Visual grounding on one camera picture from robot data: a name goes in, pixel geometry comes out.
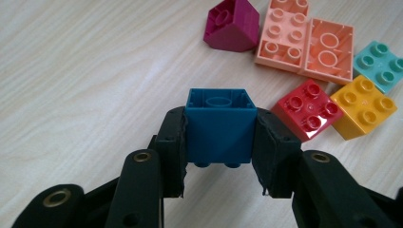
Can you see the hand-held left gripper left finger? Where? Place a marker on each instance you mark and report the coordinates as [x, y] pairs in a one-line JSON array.
[[172, 152]]

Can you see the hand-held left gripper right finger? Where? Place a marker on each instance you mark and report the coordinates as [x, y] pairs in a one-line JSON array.
[[275, 158]]

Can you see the dark blue toy brick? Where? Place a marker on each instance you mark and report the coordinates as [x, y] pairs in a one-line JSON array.
[[220, 136]]

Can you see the red toy brick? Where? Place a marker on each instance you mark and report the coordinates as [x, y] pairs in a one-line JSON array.
[[304, 110]]

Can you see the orange toy brick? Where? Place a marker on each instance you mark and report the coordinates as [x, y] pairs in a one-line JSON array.
[[361, 110]]

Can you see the salmon toy brick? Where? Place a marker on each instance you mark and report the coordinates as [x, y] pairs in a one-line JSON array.
[[343, 47], [282, 44]]

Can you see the magenta toy brick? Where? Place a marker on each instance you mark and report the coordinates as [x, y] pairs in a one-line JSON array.
[[234, 31]]

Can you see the light teal toy brick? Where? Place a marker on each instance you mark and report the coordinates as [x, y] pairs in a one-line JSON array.
[[377, 68]]

